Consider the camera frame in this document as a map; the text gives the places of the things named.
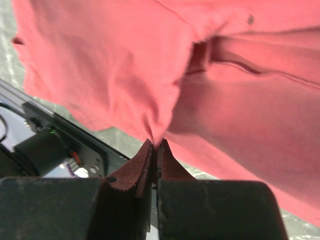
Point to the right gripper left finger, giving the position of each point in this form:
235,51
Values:
116,207

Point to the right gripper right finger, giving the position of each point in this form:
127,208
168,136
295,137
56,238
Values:
192,209

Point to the salmon pink t shirt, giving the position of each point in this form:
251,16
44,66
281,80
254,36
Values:
233,85

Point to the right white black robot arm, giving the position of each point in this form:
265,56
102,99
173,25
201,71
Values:
46,154

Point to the aluminium rail frame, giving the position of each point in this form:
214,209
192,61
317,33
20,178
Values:
98,158

